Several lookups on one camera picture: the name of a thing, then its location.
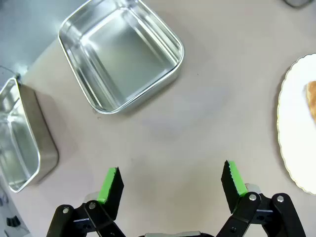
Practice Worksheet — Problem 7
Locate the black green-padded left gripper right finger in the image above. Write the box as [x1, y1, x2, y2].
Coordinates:
[216, 159, 307, 237]

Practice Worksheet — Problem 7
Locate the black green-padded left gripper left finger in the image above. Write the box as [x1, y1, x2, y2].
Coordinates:
[46, 166, 125, 237]

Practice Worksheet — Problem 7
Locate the golden brown bread roll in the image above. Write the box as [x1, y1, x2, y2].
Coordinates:
[306, 80, 316, 116]

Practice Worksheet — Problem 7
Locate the steel rectangular container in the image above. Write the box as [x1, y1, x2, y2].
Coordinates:
[58, 0, 185, 115]
[0, 77, 59, 193]

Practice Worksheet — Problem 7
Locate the white scalloped round plate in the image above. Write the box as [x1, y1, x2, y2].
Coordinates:
[276, 53, 316, 196]

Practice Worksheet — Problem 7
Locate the black clip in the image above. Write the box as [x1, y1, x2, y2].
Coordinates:
[6, 215, 22, 227]

